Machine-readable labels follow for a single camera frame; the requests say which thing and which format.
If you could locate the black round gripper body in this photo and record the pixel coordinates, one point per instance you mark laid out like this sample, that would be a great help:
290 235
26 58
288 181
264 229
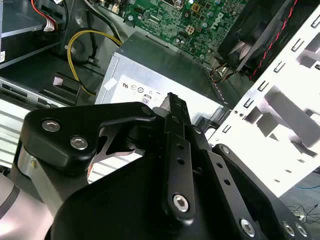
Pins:
120 212

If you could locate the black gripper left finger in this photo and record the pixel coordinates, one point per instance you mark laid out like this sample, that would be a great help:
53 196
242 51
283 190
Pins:
75 117

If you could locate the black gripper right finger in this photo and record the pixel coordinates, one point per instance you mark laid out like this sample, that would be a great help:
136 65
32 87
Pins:
236 200

